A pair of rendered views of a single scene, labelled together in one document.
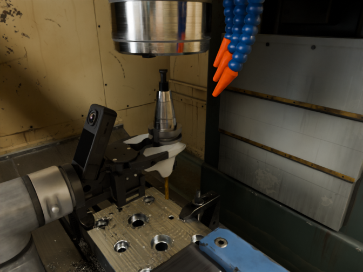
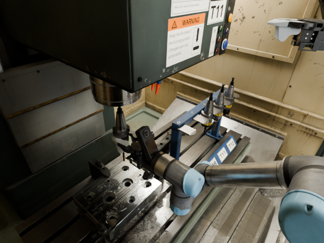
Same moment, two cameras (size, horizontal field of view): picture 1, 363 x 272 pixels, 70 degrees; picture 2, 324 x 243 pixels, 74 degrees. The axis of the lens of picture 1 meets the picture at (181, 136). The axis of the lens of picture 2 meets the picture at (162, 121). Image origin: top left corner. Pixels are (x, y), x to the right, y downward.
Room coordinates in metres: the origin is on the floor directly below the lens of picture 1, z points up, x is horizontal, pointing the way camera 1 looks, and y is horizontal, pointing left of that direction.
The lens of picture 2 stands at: (0.43, 0.68, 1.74)
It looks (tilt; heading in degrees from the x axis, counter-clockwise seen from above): 34 degrees down; 259
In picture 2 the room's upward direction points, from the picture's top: 2 degrees clockwise
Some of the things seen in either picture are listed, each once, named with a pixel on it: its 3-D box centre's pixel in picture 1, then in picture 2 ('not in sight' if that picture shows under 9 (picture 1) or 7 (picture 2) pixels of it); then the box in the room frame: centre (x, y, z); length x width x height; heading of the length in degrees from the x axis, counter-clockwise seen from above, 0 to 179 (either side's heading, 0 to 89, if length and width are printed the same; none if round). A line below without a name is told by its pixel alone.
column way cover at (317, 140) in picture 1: (280, 125); (62, 111); (0.75, -0.30, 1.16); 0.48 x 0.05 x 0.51; 41
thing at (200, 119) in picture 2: not in sight; (201, 119); (0.10, -0.07, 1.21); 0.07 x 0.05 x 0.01; 131
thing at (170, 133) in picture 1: (165, 131); (121, 130); (0.45, 0.03, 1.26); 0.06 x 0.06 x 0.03
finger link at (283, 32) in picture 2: not in sight; (283, 31); (-0.05, 0.06, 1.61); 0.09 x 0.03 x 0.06; 161
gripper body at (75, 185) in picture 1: (104, 177); (146, 155); (0.37, 0.13, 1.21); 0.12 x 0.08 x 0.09; 131
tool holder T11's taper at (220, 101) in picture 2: not in sight; (220, 97); (-0.02, -0.18, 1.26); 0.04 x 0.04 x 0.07
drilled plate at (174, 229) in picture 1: (149, 238); (119, 193); (0.48, 0.08, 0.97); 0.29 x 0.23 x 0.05; 41
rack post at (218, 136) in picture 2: not in sight; (218, 116); (-0.11, -0.33, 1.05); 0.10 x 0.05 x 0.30; 131
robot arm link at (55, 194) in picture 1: (53, 194); (165, 165); (0.31, 0.19, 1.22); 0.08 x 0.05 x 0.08; 41
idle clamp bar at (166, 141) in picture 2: not in sight; (158, 151); (0.27, -0.20, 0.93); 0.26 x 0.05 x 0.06; 46
